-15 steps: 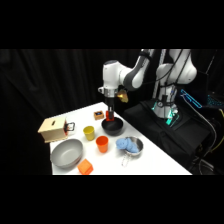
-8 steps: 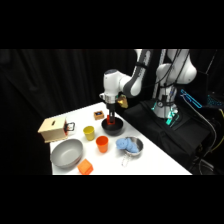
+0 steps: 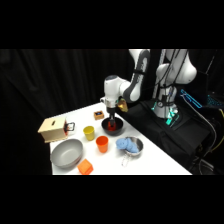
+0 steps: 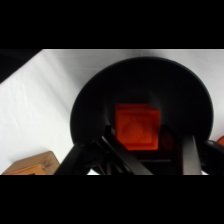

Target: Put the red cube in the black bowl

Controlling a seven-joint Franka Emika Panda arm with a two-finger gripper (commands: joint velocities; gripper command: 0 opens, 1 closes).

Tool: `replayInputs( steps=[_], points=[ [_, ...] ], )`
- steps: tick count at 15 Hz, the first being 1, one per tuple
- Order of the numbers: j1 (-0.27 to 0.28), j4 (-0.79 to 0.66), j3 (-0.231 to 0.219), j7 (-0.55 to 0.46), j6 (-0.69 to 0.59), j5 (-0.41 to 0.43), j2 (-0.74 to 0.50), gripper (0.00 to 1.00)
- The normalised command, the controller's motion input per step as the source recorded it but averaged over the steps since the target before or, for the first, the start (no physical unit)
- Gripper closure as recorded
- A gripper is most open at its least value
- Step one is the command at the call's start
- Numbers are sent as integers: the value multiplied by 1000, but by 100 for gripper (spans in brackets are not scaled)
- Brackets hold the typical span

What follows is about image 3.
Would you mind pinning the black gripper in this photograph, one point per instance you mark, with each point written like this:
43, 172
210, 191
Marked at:
111, 111

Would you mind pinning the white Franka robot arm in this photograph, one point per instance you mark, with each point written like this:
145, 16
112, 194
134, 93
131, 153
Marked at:
111, 88

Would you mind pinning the black bowl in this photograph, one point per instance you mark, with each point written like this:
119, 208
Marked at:
119, 130

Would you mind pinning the orange cube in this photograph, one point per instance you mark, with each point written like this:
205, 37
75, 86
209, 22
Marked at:
85, 166

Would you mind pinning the large gray bowl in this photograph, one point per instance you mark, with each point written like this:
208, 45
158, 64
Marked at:
66, 154

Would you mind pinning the small wooden block blue top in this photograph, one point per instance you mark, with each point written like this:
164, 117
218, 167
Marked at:
99, 115

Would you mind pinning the orange cup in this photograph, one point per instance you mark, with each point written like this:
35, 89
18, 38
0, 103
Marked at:
102, 144

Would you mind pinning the yellow cup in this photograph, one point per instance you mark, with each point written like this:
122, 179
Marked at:
89, 133

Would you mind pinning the blue cloth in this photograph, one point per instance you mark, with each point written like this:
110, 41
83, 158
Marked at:
126, 144

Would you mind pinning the black clip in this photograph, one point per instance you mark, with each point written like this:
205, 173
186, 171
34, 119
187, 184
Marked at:
70, 126

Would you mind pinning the wooden box with slot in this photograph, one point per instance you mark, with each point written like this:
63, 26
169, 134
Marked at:
51, 130

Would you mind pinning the black robot stand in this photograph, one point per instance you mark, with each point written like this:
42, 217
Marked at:
173, 136

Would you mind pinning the black curtain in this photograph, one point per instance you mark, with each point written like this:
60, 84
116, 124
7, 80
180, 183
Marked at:
33, 100

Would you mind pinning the blue-lit device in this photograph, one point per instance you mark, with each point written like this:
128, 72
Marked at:
191, 98

